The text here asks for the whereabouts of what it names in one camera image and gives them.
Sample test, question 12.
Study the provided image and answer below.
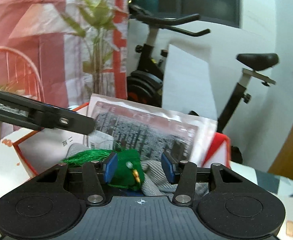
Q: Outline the clear packaged black mask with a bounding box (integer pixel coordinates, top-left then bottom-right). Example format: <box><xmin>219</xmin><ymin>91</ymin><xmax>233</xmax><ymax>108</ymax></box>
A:
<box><xmin>86</xmin><ymin>94</ymin><xmax>217</xmax><ymax>166</ymax></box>

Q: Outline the red strawberry cardboard box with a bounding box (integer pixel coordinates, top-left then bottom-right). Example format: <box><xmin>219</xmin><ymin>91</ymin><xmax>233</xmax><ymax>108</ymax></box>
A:
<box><xmin>13</xmin><ymin>102</ymin><xmax>232</xmax><ymax>181</ymax></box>

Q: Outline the green tassel pouch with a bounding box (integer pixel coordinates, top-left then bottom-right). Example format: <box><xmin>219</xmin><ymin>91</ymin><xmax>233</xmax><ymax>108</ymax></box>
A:
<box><xmin>63</xmin><ymin>149</ymin><xmax>145</xmax><ymax>191</ymax></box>

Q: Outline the patterned white tablecloth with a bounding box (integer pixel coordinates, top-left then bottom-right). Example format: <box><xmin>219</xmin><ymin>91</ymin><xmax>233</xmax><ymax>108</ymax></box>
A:
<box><xmin>0</xmin><ymin>129</ymin><xmax>293</xmax><ymax>240</ymax></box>

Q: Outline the red plant print backdrop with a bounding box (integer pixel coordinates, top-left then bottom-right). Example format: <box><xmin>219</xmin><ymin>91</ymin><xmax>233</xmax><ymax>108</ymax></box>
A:
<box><xmin>0</xmin><ymin>0</ymin><xmax>129</xmax><ymax>107</ymax></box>

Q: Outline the white foam sheet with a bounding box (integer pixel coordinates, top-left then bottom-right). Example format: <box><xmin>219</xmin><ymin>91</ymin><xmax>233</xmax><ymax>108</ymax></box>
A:
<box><xmin>162</xmin><ymin>44</ymin><xmax>217</xmax><ymax>121</ymax></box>

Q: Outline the black exercise bike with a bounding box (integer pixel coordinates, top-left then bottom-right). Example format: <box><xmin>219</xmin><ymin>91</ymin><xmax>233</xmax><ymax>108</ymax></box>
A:
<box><xmin>126</xmin><ymin>2</ymin><xmax>279</xmax><ymax>165</ymax></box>

